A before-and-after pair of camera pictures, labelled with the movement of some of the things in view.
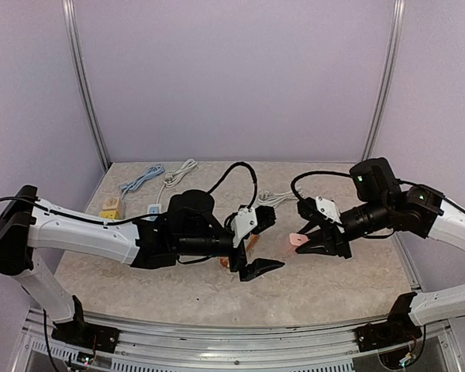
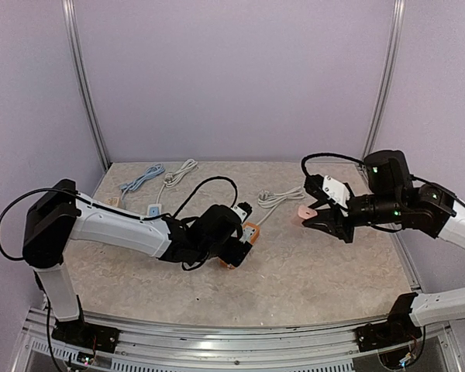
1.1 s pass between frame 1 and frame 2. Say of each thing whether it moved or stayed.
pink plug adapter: moved
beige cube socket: stayed
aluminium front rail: stayed
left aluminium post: stayed
